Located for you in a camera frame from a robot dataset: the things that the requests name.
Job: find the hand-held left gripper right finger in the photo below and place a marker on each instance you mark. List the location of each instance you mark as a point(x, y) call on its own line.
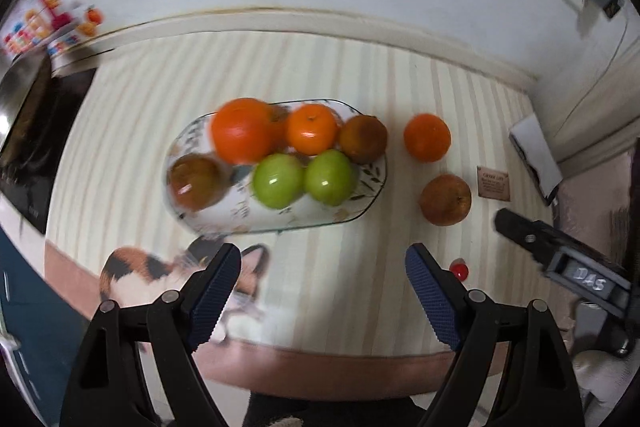
point(432, 297)

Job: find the colourful wall sticker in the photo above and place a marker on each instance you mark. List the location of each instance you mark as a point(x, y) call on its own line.
point(45, 22)

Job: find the floral oval ceramic plate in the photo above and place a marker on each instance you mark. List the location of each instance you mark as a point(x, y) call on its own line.
point(260, 221)

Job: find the blue base cabinet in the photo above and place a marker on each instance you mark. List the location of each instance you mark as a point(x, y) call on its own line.
point(40, 332)

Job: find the red cherry tomato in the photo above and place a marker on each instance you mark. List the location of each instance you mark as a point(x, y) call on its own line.
point(459, 270)

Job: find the large orange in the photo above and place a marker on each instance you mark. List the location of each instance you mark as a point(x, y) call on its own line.
point(242, 132)

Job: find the striped tablecloth with pink border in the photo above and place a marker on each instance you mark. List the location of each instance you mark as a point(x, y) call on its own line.
point(350, 282)

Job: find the dark red apple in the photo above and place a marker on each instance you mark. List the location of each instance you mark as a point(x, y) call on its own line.
point(445, 200)
point(196, 183)
point(363, 139)

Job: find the green apple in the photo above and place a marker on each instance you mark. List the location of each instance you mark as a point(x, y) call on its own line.
point(330, 178)
point(278, 181)

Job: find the small orange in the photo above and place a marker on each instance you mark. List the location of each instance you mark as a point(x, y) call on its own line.
point(311, 130)
point(426, 138)

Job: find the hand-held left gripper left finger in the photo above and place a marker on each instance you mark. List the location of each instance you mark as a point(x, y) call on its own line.
point(216, 297)

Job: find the brown cloth label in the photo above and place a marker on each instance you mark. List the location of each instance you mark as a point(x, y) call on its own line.
point(493, 182)

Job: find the black glass stove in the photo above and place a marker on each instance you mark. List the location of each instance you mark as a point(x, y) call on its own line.
point(45, 147)

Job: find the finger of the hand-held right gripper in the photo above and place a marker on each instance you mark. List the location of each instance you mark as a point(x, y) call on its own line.
point(525, 234)

